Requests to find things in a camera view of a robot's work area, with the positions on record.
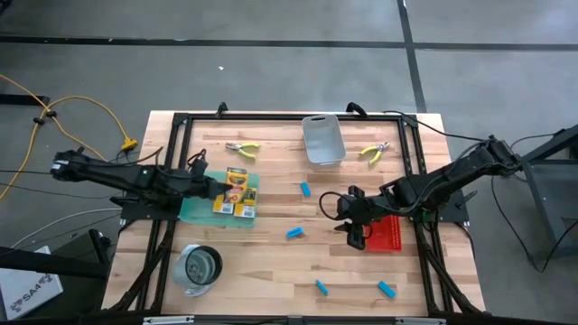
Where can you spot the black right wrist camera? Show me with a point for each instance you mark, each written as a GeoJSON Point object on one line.
{"type": "Point", "coordinates": [355, 192]}

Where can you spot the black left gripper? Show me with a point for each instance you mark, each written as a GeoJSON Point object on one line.
{"type": "Point", "coordinates": [203, 187]}

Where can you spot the black floor stand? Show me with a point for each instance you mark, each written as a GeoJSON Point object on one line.
{"type": "Point", "coordinates": [45, 262]}

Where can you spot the red plastic mesh basket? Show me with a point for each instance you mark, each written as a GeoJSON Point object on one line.
{"type": "Point", "coordinates": [388, 237]}

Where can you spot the black side table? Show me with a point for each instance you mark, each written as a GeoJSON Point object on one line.
{"type": "Point", "coordinates": [548, 149]}

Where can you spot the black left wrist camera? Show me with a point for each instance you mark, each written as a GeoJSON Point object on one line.
{"type": "Point", "coordinates": [198, 164]}

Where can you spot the black aluminium table frame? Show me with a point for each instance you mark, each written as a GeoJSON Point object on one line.
{"type": "Point", "coordinates": [271, 117]}

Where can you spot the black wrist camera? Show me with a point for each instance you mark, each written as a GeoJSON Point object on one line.
{"type": "Point", "coordinates": [355, 192]}
{"type": "Point", "coordinates": [198, 164]}

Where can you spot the blue eraser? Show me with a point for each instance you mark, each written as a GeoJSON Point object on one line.
{"type": "Point", "coordinates": [294, 232]}
{"type": "Point", "coordinates": [387, 289]}
{"type": "Point", "coordinates": [305, 188]}
{"type": "Point", "coordinates": [321, 287]}

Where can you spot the white printed box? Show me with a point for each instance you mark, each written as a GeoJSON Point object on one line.
{"type": "Point", "coordinates": [27, 289]}

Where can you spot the black flat floor bar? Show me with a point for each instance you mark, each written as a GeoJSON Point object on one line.
{"type": "Point", "coordinates": [22, 99]}

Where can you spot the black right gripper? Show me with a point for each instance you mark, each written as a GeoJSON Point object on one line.
{"type": "Point", "coordinates": [361, 211]}

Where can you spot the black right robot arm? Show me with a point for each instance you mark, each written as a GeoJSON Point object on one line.
{"type": "Point", "coordinates": [451, 178]}

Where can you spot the grey cup with black rim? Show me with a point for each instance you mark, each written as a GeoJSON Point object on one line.
{"type": "Point", "coordinates": [203, 266]}

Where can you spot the teal translucent plastic tray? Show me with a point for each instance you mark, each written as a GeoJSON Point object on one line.
{"type": "Point", "coordinates": [194, 212]}

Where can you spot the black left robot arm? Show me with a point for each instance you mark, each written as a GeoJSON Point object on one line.
{"type": "Point", "coordinates": [113, 173]}

